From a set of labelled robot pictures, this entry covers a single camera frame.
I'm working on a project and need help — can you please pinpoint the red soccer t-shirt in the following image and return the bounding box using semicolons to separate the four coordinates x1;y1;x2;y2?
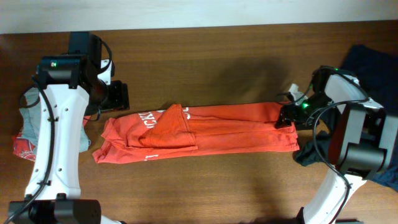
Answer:
93;102;299;164

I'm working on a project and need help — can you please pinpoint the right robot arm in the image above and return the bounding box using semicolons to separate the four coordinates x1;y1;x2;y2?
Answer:
275;65;397;224

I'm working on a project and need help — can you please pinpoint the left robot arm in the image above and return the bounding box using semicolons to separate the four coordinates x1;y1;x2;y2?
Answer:
7;32;129;224

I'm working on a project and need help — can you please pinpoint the dark navy garment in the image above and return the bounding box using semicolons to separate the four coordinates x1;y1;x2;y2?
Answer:
293;45;397;192

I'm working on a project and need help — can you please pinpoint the folded grey t-shirt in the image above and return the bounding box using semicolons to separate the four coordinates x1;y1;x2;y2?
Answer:
19;88;91;152

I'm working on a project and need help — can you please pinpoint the folded red printed t-shirt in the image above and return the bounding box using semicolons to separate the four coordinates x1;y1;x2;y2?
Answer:
12;117;87;161

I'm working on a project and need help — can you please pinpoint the left black cable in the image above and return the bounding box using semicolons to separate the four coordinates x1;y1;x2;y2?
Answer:
2;37;114;224

